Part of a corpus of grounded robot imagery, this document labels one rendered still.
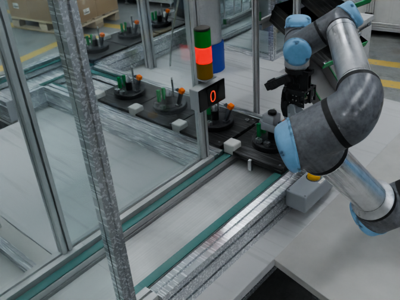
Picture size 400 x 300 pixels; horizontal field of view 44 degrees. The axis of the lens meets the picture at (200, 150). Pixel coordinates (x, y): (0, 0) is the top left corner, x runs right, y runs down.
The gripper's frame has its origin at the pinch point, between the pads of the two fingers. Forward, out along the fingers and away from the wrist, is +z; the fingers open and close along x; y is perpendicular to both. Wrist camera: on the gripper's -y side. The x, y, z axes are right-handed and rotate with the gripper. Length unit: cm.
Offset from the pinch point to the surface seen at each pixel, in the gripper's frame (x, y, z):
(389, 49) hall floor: 350, -104, 108
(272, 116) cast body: -1.4, -5.5, -1.3
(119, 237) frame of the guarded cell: -82, 15, -17
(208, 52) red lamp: -19.6, -16.2, -27.5
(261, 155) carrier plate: -8.7, -5.0, 10.2
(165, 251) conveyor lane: -57, -3, 16
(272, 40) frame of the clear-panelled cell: 85, -65, 10
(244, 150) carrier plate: -9.5, -11.3, 10.2
